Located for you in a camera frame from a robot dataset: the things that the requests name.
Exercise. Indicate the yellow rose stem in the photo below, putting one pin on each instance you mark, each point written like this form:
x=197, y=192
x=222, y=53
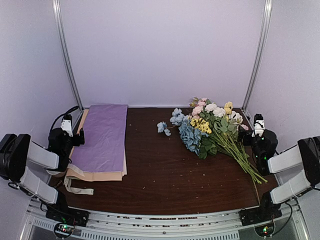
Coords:
x=228, y=109

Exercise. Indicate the purple pink wrapping paper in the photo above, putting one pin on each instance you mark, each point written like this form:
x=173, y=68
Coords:
x=101, y=138

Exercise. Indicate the aluminium frame post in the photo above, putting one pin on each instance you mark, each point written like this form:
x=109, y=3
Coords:
x=65, y=53
x=263, y=36

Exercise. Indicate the beige wrapping paper stack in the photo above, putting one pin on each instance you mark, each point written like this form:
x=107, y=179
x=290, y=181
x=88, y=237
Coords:
x=100, y=175

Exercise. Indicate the pink rose stem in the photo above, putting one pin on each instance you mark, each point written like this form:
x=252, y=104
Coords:
x=198, y=105

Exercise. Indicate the small yellow flower spray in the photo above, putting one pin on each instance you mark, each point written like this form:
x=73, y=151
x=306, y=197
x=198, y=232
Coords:
x=201, y=124

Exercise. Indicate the left aluminium frame post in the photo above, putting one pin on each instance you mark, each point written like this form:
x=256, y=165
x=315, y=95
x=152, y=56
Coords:
x=65, y=53

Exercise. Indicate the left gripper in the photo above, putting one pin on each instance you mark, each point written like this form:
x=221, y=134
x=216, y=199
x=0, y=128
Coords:
x=81, y=140

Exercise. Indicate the beige ribbon strip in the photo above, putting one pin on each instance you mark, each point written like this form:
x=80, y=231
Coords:
x=78, y=191

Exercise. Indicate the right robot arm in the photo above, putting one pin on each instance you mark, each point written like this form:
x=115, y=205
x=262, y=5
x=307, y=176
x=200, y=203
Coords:
x=306, y=152

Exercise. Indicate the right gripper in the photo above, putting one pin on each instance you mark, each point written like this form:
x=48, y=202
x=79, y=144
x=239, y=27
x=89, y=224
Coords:
x=242, y=132

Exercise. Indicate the front aluminium rail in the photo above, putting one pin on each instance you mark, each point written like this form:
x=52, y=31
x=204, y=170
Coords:
x=224, y=225

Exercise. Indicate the right aluminium frame post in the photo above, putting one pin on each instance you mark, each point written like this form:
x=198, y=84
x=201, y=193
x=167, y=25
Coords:
x=263, y=36

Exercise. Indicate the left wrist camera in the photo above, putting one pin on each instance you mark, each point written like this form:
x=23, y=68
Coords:
x=66, y=124

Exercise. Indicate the small blue flower sprig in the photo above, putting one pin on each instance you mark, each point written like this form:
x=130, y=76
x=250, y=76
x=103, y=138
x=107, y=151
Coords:
x=163, y=128

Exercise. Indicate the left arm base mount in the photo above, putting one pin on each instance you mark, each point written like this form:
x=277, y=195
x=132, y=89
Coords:
x=66, y=223

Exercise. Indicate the blue hydrangea flower stem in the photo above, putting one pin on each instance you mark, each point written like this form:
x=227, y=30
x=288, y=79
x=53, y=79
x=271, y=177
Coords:
x=190, y=136

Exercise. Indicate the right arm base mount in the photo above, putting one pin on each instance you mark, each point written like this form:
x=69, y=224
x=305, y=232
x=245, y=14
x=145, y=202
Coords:
x=260, y=217

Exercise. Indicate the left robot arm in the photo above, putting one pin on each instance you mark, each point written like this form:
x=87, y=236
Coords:
x=17, y=150

